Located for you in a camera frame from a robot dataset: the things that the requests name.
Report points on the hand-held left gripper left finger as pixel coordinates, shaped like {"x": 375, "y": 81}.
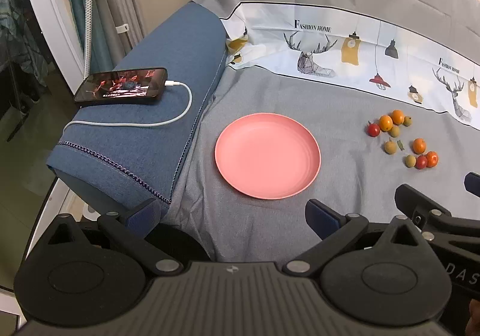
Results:
{"x": 144, "y": 218}

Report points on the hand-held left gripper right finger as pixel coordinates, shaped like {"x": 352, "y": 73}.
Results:
{"x": 321, "y": 220}

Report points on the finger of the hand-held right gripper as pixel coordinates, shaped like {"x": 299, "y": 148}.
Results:
{"x": 473, "y": 183}
{"x": 412, "y": 199}

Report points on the red cherry tomato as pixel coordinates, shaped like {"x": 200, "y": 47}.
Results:
{"x": 421, "y": 162}
{"x": 373, "y": 130}

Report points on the small green fruit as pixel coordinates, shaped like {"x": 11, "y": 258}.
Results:
{"x": 390, "y": 146}
{"x": 407, "y": 121}
{"x": 394, "y": 131}
{"x": 410, "y": 161}

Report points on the small orange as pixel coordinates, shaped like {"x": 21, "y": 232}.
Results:
{"x": 419, "y": 145}
{"x": 432, "y": 159}
{"x": 385, "y": 123}
{"x": 397, "y": 117}

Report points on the pink plate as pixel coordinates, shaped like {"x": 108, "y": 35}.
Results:
{"x": 268, "y": 156}

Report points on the grey printed bed sheet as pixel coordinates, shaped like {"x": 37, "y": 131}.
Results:
{"x": 356, "y": 190}

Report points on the small green leaf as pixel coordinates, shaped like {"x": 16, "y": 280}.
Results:
{"x": 401, "y": 145}

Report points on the blue sofa armrest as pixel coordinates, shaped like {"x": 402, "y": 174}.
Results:
{"x": 157, "y": 156}

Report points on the black smartphone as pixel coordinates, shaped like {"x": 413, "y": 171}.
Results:
{"x": 120, "y": 85}

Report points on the white curtain clip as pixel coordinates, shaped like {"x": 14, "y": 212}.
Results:
{"x": 122, "y": 28}

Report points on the patterned teal cloth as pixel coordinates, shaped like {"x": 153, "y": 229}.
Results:
{"x": 22, "y": 40}

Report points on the teal curtain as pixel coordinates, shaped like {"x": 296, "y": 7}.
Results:
{"x": 75, "y": 2}

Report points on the white door frame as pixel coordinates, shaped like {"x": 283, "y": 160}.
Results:
{"x": 56, "y": 21}

